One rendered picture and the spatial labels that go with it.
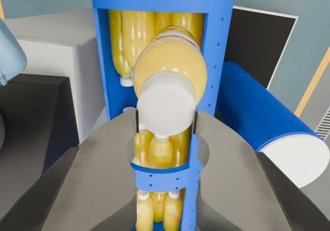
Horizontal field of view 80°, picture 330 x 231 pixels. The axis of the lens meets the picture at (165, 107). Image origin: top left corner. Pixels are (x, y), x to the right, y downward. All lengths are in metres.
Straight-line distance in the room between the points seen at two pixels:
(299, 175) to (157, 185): 0.59
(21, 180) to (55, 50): 0.26
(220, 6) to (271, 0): 1.36
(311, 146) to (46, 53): 0.83
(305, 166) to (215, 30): 0.66
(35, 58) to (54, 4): 1.26
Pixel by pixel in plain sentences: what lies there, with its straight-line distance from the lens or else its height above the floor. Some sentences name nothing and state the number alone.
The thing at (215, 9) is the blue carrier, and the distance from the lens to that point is 0.37.
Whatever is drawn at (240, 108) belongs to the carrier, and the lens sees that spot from 0.97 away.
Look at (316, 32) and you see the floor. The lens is 1.95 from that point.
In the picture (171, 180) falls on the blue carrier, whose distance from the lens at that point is 0.51.
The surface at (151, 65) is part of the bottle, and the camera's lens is 0.15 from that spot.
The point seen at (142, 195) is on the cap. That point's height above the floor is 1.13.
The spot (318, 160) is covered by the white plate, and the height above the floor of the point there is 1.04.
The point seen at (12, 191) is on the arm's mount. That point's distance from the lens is 0.46.
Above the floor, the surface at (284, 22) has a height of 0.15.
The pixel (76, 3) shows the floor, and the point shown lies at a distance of 1.68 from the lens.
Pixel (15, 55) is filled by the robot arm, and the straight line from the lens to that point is 0.29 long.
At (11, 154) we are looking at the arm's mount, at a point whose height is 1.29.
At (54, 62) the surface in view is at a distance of 0.49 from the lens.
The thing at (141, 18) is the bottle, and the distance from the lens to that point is 0.42.
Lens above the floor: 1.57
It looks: 61 degrees down
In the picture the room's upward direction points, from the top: 180 degrees clockwise
